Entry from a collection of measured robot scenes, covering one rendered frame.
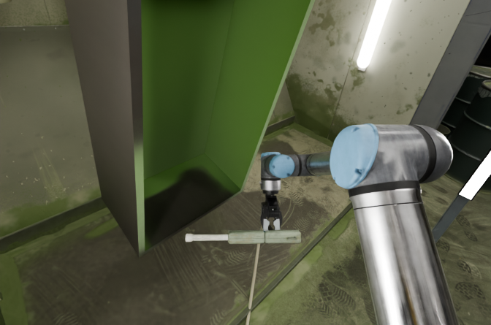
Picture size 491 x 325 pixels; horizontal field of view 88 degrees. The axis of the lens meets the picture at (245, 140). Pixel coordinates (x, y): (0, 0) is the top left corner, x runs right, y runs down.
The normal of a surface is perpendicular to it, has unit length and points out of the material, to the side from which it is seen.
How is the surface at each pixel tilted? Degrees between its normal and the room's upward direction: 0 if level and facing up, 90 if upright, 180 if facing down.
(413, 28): 90
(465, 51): 90
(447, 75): 90
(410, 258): 43
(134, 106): 102
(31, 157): 57
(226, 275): 0
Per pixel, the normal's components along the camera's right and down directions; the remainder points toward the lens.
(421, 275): -0.06, -0.33
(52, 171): 0.63, -0.09
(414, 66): -0.72, 0.31
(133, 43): 0.68, 0.59
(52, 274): 0.10, -0.84
